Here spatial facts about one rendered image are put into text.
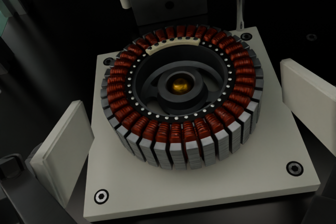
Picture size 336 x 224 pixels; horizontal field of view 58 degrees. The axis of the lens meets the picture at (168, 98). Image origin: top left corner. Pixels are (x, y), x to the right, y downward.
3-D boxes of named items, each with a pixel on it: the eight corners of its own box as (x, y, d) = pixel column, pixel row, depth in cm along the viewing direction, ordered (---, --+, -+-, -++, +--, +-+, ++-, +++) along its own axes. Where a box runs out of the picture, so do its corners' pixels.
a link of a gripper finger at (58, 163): (65, 211, 14) (50, 214, 14) (95, 138, 21) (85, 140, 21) (43, 158, 13) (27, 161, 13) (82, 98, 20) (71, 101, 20)
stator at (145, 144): (282, 156, 20) (291, 126, 17) (114, 186, 20) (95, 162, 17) (237, 42, 27) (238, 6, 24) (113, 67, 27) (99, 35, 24)
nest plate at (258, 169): (317, 191, 19) (321, 183, 18) (89, 222, 20) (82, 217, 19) (255, 35, 28) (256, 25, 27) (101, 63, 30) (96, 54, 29)
